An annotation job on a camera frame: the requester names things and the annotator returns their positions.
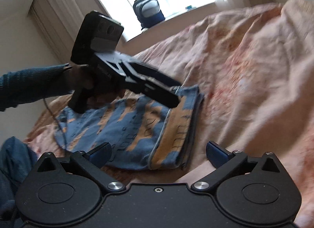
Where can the blue grey backpack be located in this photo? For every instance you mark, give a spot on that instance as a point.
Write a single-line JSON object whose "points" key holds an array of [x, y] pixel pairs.
{"points": [[148, 12]]}

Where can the beige curtain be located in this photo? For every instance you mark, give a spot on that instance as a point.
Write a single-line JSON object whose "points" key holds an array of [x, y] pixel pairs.
{"points": [[56, 14]]}

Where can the blue denim clothing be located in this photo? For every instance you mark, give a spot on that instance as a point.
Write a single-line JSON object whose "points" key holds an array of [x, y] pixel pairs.
{"points": [[13, 169]]}

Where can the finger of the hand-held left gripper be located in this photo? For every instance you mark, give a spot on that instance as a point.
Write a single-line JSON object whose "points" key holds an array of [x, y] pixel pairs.
{"points": [[159, 94], [154, 75]]}

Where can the blue orange patterned pants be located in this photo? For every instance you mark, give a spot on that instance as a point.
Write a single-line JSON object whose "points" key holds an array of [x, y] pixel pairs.
{"points": [[132, 132]]}

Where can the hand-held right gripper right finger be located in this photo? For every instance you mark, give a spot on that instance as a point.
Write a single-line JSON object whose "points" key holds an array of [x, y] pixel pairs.
{"points": [[215, 154]]}

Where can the pink floral bed blanket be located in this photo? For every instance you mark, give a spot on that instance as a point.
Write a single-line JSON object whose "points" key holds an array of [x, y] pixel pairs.
{"points": [[245, 75]]}

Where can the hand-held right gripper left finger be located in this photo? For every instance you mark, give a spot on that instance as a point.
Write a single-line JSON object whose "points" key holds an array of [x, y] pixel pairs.
{"points": [[102, 153]]}

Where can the person's left hand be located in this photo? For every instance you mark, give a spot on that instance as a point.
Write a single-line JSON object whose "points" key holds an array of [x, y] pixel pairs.
{"points": [[78, 78]]}

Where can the person's left forearm blue sleeve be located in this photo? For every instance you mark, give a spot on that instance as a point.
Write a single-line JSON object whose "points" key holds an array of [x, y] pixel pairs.
{"points": [[32, 84]]}

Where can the small blue box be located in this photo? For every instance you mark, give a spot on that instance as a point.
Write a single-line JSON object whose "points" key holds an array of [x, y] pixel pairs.
{"points": [[188, 7]]}

